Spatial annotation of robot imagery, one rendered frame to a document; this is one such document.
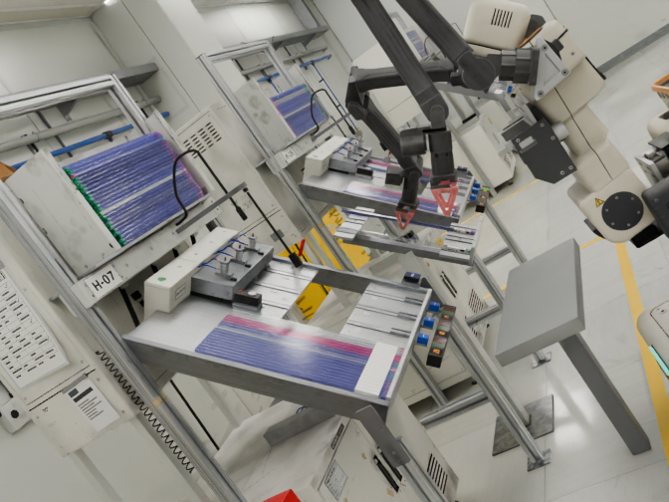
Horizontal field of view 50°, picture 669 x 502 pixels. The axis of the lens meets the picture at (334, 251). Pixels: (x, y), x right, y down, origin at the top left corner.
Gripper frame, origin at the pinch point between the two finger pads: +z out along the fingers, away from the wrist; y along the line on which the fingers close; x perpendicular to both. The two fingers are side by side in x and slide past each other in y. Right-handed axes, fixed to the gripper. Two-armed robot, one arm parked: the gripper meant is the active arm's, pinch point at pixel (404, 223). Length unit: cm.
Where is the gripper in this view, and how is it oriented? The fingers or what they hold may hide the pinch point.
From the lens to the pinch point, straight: 268.7
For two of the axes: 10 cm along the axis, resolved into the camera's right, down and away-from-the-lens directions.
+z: -1.2, 9.2, 3.7
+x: 9.6, 2.0, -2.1
